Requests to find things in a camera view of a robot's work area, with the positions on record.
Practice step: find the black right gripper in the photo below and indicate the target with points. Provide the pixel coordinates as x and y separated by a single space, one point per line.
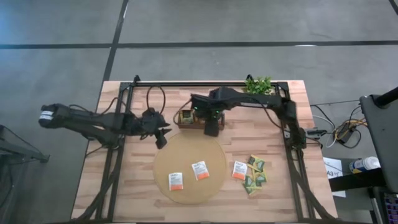
208 105

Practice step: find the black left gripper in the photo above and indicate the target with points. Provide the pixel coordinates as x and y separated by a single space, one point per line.
152 123

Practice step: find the yellow black tea packets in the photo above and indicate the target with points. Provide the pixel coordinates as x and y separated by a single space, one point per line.
186 116

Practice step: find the white orange Tazo tea packet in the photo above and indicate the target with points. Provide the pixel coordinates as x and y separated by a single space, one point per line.
239 170
200 170
176 181

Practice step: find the green yellow tea packet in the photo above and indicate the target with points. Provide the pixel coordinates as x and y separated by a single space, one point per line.
249 186
256 163
260 177

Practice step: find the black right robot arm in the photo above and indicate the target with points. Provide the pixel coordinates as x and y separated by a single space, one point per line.
248 98

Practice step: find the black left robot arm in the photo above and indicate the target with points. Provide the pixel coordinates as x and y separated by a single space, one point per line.
90 123

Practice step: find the brown wooden organizer box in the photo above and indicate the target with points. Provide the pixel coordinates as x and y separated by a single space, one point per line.
191 126

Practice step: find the round woven straw placemat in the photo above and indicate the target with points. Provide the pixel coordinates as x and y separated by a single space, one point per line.
189 149

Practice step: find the green plant in white pot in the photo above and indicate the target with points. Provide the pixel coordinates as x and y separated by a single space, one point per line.
258 85

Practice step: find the dark metal cart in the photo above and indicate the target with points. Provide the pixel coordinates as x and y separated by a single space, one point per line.
31 155

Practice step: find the white paper sheet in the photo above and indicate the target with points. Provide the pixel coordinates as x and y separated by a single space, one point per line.
332 164

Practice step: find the black power adapter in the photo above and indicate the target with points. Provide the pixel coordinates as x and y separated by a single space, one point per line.
345 134

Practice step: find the black shelf bar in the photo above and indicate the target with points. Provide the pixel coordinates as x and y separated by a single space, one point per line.
354 182

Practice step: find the white spray can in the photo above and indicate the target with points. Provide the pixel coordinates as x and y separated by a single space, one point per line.
367 163

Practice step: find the black pole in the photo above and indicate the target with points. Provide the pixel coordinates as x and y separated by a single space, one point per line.
387 97

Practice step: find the dark grey flat panel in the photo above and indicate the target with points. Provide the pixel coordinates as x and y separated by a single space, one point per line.
387 140

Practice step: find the black mesh crate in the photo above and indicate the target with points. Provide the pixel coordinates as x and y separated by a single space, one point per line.
391 208

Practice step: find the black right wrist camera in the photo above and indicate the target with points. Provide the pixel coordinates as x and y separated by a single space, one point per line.
211 128

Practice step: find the black metal table frame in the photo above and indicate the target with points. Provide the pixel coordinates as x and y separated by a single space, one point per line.
171 84

